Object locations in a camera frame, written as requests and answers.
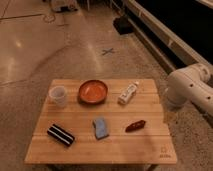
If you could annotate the orange ceramic bowl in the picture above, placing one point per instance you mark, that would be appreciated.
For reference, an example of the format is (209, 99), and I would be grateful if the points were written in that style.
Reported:
(92, 92)

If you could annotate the white plastic bottle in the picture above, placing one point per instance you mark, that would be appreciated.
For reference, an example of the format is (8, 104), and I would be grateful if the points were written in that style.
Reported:
(128, 93)

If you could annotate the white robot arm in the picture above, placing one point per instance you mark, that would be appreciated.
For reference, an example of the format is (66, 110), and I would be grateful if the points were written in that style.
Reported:
(190, 84)

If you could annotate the wooden folding table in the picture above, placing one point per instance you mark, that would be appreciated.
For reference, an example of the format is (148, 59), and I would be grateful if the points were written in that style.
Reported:
(150, 145)

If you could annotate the clear plastic cup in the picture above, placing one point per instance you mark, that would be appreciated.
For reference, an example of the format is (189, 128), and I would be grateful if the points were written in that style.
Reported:
(58, 95)

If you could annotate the dark red chili pepper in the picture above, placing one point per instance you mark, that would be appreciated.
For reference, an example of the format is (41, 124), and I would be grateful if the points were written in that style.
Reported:
(135, 126)

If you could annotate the black object on floor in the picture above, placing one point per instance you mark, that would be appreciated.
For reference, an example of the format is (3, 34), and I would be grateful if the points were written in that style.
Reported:
(122, 25)

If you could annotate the black white striped box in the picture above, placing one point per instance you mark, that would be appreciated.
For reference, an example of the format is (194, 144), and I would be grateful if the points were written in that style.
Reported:
(61, 135)

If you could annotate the grey equipment at top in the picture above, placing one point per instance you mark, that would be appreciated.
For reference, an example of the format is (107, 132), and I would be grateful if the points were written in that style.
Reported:
(63, 5)

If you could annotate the long white black bench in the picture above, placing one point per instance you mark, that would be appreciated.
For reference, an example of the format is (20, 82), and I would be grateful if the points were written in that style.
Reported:
(183, 27)

